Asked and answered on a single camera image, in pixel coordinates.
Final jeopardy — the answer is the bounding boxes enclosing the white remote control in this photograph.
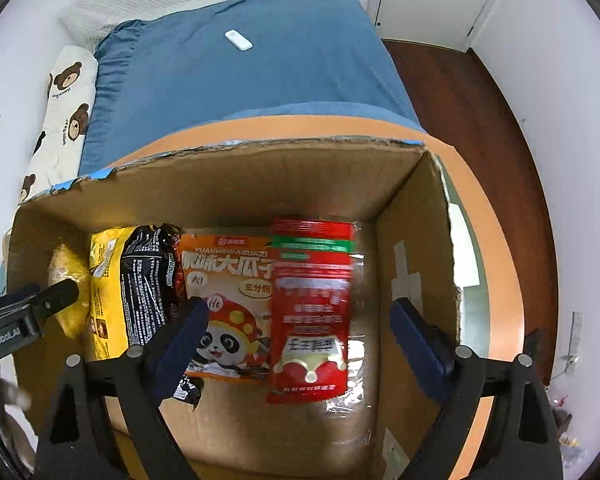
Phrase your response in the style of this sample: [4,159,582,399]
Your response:
[224,30,253,52]

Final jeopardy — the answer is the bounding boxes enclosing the clear plastic bag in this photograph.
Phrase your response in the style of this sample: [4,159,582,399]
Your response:
[325,220,378,453]

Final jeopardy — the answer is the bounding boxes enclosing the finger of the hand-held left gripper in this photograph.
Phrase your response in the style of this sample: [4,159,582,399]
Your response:
[0,284,42,317]
[30,278,79,323]

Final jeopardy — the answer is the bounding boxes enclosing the bear print pillow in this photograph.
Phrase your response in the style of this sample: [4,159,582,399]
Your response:
[19,45,100,206]

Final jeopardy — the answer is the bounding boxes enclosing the colourful floor clutter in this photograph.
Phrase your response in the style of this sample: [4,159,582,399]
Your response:
[548,394,586,463]

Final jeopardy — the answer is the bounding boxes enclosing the red packet green stripe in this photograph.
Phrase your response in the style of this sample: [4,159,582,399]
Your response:
[272,218,357,257]
[266,251,355,406]

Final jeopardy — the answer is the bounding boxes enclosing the light blue cloth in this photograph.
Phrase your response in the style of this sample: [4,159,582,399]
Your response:
[0,227,12,297]

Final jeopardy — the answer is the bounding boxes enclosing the orange panda print packet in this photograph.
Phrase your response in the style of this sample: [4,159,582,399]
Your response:
[180,232,281,384]

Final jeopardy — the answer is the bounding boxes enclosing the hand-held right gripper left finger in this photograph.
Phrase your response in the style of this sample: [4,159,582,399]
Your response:
[34,298,211,480]

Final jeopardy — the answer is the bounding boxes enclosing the brown cardboard box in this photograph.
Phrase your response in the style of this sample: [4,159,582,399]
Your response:
[6,135,464,480]

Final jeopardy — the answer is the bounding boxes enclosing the black noodle packet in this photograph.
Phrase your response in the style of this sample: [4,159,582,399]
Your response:
[120,224,204,412]

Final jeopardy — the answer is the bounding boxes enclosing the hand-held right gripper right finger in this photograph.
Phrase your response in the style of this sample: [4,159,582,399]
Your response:
[390,297,564,480]

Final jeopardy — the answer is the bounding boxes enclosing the pale yellow snack packet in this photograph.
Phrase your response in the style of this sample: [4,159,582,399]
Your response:
[47,244,92,340]

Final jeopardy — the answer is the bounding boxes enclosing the blue bedsheet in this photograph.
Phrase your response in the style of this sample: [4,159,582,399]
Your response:
[79,0,427,180]

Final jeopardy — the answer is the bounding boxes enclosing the white wardrobe door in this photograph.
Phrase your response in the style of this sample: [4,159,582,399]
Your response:
[367,0,515,54]

